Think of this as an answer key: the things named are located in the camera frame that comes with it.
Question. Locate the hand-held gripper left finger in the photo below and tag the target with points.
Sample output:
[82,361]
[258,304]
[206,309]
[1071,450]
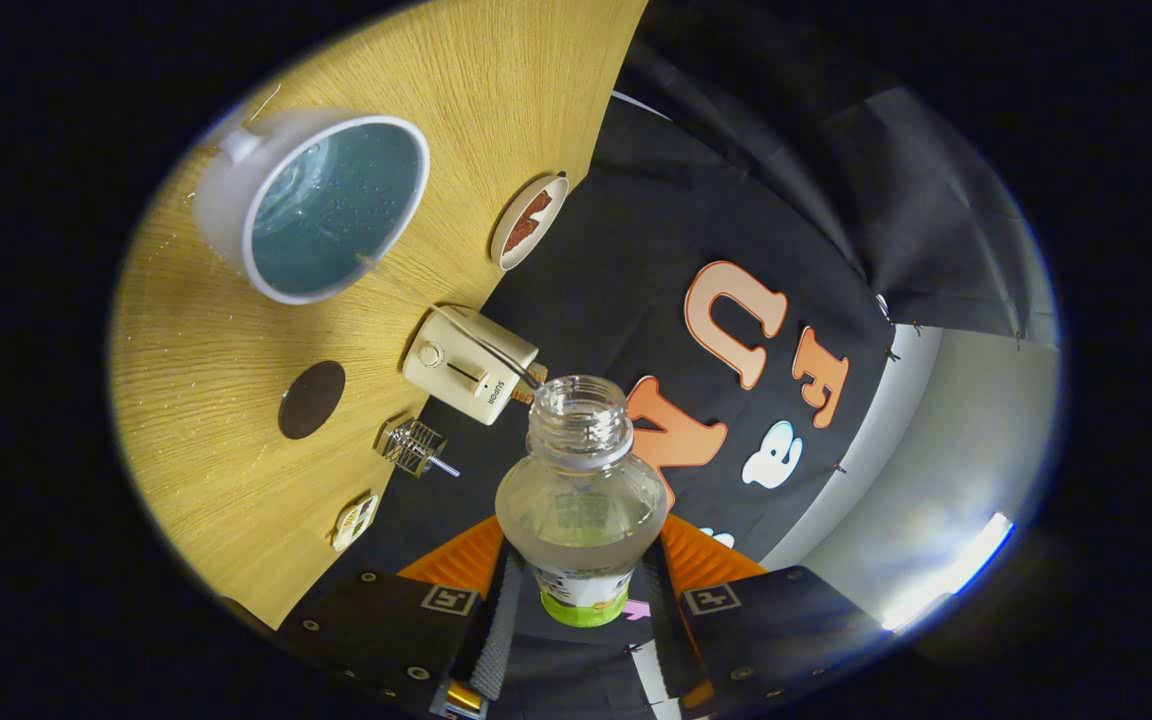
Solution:
[496,630]

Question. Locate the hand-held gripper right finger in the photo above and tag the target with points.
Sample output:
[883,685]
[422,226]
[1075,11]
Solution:
[671,630]

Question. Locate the clear plastic juice bottle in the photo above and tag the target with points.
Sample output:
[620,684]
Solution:
[581,500]

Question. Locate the dark round coaster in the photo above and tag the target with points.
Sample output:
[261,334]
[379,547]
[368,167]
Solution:
[312,400]

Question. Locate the white cup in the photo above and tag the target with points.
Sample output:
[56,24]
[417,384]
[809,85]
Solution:
[226,215]

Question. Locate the striped straw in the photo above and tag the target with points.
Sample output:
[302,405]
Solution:
[444,468]

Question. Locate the white divided bean dish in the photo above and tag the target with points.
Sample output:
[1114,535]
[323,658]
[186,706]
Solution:
[354,522]

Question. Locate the toast slice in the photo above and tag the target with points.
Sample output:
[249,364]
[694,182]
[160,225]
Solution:
[533,385]

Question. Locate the cream toaster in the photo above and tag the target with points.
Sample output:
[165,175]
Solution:
[461,365]

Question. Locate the ceiling light strip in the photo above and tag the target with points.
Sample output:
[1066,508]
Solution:
[956,570]

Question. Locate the wooden table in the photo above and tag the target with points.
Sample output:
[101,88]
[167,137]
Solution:
[236,480]

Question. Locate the white round plate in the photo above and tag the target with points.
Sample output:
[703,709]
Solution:
[511,250]

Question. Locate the black backdrop cloth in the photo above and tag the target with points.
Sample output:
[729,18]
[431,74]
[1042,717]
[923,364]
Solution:
[636,250]

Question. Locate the red-brown meat piece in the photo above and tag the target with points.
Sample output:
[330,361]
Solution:
[539,207]
[521,234]

